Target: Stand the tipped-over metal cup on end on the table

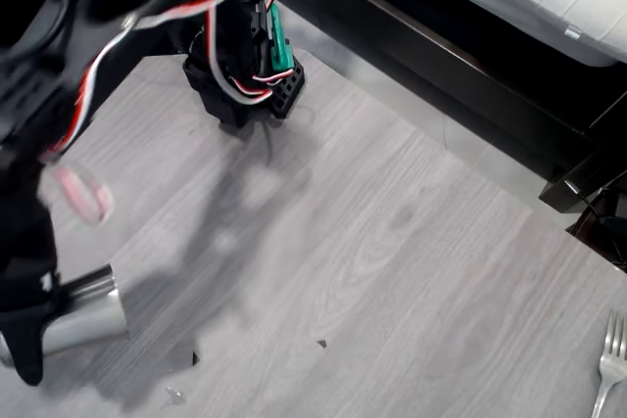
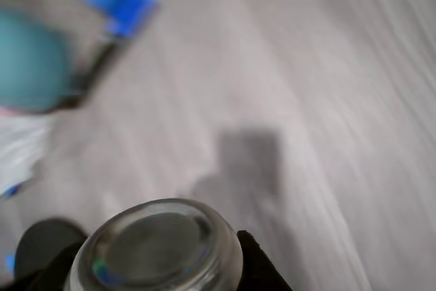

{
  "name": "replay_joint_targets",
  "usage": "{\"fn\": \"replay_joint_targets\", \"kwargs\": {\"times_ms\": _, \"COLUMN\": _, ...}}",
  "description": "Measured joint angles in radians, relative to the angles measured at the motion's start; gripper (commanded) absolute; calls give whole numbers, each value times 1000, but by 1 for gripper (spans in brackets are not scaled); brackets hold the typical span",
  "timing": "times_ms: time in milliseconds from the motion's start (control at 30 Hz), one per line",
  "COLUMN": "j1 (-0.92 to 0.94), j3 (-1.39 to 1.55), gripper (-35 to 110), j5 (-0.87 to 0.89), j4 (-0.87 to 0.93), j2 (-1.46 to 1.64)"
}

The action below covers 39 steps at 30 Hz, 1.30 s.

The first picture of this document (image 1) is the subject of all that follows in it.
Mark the black floor cable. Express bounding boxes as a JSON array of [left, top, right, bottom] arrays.
[[562, 179, 627, 265]]

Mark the black perforated base block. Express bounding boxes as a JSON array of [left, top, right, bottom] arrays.
[[266, 56, 307, 120]]

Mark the red white servo cable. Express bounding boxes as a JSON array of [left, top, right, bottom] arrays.
[[37, 0, 237, 226], [204, 0, 279, 107]]

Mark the green circuit board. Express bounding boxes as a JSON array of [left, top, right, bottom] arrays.
[[266, 1, 297, 74]]

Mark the silver metal fork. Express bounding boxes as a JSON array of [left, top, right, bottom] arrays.
[[589, 308, 627, 418]]

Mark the dark wooden bed frame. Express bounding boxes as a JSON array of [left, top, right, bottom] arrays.
[[229, 0, 627, 216]]

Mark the shiny steel cup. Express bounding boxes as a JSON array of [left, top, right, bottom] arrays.
[[0, 262, 130, 368]]

